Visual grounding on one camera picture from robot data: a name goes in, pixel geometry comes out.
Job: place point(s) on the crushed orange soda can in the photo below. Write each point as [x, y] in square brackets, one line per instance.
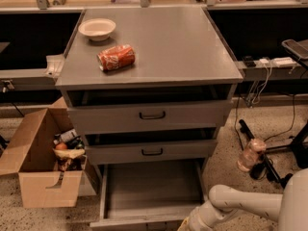
[116, 57]

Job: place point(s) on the clear plastic bottle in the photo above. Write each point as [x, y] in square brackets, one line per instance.
[251, 155]

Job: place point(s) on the grey top drawer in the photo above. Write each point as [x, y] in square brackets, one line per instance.
[149, 117]

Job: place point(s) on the white bottle in box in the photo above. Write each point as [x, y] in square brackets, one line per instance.
[65, 136]

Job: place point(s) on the black power adapter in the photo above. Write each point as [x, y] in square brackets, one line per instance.
[248, 61]

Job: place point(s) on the grey drawer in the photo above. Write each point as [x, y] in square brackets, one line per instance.
[149, 117]
[150, 196]
[150, 151]

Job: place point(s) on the grey middle drawer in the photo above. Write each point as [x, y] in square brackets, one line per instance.
[150, 151]

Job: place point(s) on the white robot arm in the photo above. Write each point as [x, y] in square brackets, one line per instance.
[289, 209]

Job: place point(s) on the white power strip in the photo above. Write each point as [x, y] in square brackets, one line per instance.
[278, 62]

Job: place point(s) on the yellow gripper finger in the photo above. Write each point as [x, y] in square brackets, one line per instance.
[184, 225]

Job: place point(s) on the black stand base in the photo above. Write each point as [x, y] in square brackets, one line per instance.
[298, 145]

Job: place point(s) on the grey bottom drawer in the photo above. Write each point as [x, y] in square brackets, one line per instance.
[150, 196]

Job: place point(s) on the orange fruit in box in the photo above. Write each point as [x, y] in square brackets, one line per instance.
[61, 146]

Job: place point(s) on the brown cardboard box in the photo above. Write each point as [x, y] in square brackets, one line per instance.
[30, 155]

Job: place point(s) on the grey metal bracket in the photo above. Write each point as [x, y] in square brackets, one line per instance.
[55, 64]

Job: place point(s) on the yellow snack bag in box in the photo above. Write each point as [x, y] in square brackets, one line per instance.
[69, 159]

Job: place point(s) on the grey drawer cabinet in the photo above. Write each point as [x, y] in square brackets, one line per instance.
[179, 57]

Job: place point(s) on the white paper bowl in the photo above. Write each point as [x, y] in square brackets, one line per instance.
[97, 29]

